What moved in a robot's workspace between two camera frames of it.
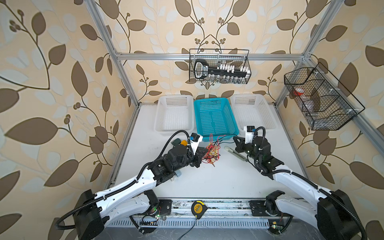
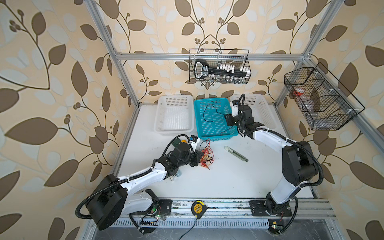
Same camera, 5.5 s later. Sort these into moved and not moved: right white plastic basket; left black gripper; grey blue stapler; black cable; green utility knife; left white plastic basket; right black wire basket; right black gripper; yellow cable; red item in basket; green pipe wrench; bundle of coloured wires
Moved: right black gripper; bundle of coloured wires; black cable; yellow cable
Not moved: green utility knife; right white plastic basket; right black wire basket; green pipe wrench; grey blue stapler; red item in basket; left black gripper; left white plastic basket
